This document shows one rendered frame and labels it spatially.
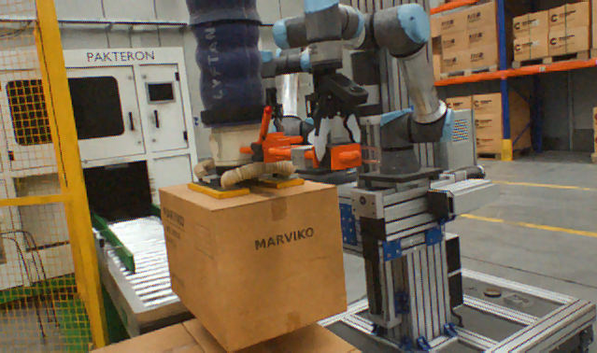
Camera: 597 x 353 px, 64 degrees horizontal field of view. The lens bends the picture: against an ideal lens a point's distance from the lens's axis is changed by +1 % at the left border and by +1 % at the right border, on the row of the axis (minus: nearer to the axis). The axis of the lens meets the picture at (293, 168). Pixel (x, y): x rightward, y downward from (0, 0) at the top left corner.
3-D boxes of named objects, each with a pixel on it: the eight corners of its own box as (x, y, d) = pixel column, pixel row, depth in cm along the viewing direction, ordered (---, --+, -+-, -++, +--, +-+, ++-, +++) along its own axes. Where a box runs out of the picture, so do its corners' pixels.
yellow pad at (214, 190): (187, 188, 167) (185, 175, 167) (214, 184, 172) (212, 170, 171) (219, 200, 137) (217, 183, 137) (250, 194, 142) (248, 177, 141)
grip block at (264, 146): (250, 162, 137) (248, 142, 136) (280, 158, 142) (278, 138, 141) (262, 163, 130) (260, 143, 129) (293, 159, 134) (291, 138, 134)
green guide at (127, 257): (84, 225, 386) (82, 215, 385) (98, 223, 391) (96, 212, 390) (115, 275, 247) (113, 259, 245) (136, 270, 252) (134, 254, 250)
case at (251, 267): (170, 290, 180) (157, 188, 176) (264, 265, 200) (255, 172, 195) (228, 354, 128) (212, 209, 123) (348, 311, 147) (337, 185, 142)
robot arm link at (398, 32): (419, 127, 181) (375, 3, 147) (460, 124, 173) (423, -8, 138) (413, 150, 174) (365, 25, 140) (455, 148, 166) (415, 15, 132)
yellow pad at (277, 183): (237, 180, 176) (235, 167, 175) (262, 176, 181) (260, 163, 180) (277, 190, 146) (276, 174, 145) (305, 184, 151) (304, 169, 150)
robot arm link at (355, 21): (324, 13, 119) (302, 8, 110) (365, 4, 113) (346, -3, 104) (328, 45, 120) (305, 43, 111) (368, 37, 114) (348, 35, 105)
